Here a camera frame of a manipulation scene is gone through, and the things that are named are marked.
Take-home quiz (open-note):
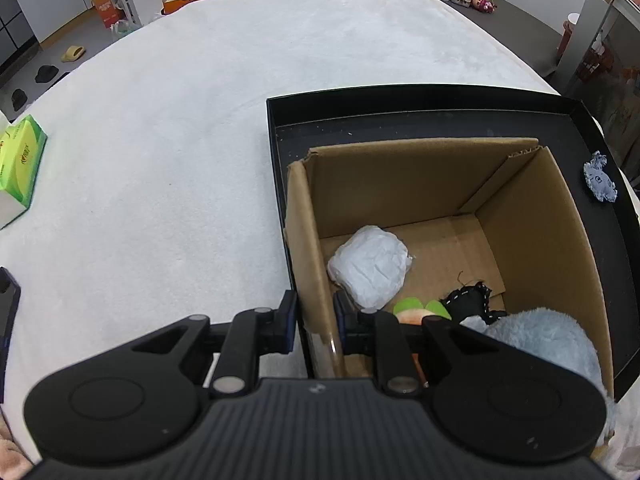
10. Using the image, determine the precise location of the white paper wad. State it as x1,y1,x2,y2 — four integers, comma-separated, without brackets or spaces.
327,225,416,311

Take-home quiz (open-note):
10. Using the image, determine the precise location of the black lace hair scrunchie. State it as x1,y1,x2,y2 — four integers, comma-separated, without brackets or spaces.
440,272,507,323

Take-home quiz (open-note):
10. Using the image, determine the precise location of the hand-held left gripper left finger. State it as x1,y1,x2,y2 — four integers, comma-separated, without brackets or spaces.
127,289,299,396

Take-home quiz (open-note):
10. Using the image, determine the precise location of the black smartphone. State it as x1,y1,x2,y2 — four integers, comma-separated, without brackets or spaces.
0,266,22,403

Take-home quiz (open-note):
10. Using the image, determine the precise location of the hamburger plush toy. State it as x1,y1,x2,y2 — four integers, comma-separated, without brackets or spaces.
392,296,453,326

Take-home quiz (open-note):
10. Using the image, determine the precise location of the grey mouse plush toy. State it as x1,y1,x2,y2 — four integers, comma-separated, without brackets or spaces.
460,308,618,448

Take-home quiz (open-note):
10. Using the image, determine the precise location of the white desk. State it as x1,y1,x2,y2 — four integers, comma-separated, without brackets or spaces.
555,0,621,96

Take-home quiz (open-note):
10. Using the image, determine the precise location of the pink fleece blanket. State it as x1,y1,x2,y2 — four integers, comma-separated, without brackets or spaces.
0,405,26,466

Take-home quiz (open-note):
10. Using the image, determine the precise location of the green tissue box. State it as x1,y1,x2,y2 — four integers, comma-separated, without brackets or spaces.
0,114,48,231

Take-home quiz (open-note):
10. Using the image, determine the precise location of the brown cardboard box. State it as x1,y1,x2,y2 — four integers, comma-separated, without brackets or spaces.
282,137,615,398

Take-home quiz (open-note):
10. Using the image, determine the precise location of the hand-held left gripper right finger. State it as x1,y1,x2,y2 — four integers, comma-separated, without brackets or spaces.
332,289,506,396

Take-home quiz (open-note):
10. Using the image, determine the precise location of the orange carton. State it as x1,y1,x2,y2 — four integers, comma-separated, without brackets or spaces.
91,0,126,29

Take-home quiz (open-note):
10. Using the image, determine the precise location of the small grey fabric charm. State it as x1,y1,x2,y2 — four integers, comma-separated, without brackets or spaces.
582,151,621,204

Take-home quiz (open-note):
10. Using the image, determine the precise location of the black shallow tray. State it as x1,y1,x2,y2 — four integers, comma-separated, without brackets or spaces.
266,84,640,401

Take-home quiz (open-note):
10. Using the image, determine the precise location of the white cabinet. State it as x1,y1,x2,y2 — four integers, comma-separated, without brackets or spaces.
11,0,108,43

